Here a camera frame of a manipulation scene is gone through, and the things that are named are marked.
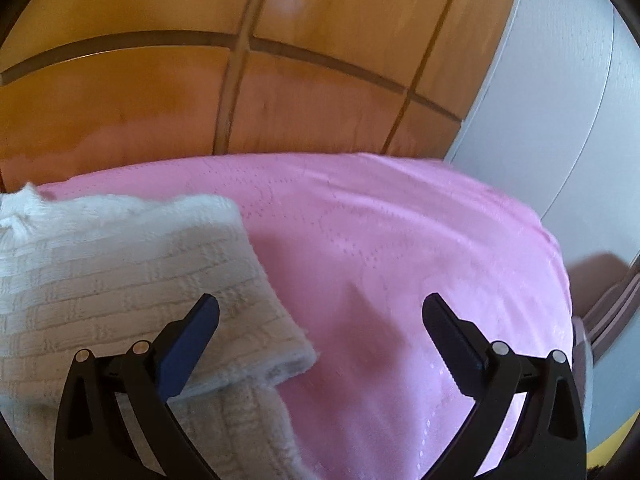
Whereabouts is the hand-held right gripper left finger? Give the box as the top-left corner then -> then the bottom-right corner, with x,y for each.
52,294 -> 221,480

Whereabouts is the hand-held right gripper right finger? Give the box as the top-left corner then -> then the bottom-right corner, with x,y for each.
421,292 -> 587,480

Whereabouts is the cream knitted sweater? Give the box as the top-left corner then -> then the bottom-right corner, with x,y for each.
0,183 -> 321,480

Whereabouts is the pink blanket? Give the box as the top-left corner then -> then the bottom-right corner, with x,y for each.
35,152 -> 576,480

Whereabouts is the mauve striped cloth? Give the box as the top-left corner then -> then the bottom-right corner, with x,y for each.
570,252 -> 640,366

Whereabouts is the wooden wardrobe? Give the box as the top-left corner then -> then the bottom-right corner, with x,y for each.
0,0 -> 526,193

